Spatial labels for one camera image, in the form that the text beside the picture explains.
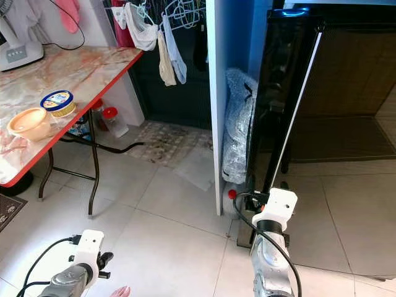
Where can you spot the black fridge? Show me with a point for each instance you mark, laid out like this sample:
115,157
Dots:
278,124

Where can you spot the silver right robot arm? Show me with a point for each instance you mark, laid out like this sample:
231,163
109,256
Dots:
272,266

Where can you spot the dark patterned rug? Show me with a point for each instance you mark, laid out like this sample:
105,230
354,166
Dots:
11,210

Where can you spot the white hanging garment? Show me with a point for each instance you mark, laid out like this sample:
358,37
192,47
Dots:
141,31

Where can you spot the blue-lidded yellow tub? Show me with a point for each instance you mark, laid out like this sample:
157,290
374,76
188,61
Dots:
57,103

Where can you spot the red hanging cloth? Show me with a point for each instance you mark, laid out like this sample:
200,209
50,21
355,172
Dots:
120,28

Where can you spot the marble folding table red edge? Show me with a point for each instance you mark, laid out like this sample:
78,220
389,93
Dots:
62,74

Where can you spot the red-capped plastic bottle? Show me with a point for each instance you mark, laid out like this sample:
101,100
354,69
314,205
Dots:
233,198
114,124

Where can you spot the light blue hanging cloth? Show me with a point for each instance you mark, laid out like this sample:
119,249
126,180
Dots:
176,52

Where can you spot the white electric fan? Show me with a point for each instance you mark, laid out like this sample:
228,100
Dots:
21,54

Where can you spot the bubble wrap bundle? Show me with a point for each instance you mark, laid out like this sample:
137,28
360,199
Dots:
238,124

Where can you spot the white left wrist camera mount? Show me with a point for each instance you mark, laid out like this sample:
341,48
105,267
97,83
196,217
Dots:
88,247

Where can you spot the pink hanging cloth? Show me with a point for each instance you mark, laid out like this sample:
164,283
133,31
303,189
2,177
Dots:
68,13

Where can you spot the beige hanging cloth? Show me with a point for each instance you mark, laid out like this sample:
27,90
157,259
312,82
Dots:
165,65

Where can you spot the patterned floor mat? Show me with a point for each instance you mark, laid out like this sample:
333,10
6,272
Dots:
170,142

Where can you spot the orange plastic bowl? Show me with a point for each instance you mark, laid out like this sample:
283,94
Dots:
28,124

